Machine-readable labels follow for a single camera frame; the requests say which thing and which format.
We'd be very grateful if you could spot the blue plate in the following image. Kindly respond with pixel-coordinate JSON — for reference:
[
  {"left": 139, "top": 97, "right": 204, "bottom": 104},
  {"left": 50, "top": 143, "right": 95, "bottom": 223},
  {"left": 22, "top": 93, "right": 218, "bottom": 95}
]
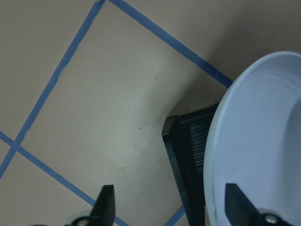
[{"left": 204, "top": 52, "right": 301, "bottom": 226}]

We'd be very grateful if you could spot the black dish rack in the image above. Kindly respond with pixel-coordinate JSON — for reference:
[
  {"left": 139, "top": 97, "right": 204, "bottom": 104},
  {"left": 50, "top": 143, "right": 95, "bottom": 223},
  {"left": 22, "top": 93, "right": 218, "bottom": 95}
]
[{"left": 161, "top": 104, "right": 218, "bottom": 226}]

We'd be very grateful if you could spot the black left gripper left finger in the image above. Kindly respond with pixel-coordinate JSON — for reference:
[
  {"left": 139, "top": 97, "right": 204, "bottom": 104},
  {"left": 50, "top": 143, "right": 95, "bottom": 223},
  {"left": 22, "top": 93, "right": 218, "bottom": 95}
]
[{"left": 89, "top": 185, "right": 116, "bottom": 226}]

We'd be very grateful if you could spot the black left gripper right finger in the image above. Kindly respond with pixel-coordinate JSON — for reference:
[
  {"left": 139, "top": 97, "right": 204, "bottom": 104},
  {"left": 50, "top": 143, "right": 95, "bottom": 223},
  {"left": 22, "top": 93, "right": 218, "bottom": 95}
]
[{"left": 224, "top": 183, "right": 259, "bottom": 226}]

